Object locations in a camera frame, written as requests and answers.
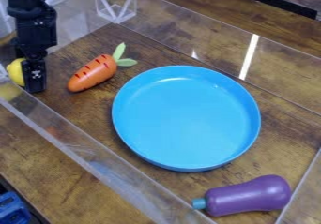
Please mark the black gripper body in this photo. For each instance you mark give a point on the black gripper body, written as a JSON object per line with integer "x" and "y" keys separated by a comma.
{"x": 35, "y": 23}

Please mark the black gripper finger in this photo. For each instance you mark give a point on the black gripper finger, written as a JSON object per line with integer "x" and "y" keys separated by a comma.
{"x": 33, "y": 75}

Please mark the yellow toy lemon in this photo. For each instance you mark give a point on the yellow toy lemon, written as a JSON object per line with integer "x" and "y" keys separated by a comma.
{"x": 15, "y": 71}

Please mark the round blue tray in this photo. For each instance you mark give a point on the round blue tray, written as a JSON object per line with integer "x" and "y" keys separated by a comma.
{"x": 186, "y": 118}

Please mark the orange toy carrot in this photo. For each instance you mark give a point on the orange toy carrot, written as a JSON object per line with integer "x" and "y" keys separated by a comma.
{"x": 99, "y": 70}

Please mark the blue plastic crate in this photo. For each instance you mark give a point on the blue plastic crate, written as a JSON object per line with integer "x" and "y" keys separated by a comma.
{"x": 13, "y": 210}

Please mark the black bar on floor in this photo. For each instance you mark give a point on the black bar on floor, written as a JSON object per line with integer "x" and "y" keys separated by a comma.
{"x": 294, "y": 8}

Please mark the purple toy eggplant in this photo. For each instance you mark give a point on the purple toy eggplant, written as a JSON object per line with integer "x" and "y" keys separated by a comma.
{"x": 262, "y": 194}

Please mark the clear acrylic corner bracket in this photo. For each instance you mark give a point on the clear acrylic corner bracket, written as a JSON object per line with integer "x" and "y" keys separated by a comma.
{"x": 115, "y": 13}

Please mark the clear acrylic enclosure wall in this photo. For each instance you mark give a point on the clear acrylic enclosure wall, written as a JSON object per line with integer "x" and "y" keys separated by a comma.
{"x": 61, "y": 155}

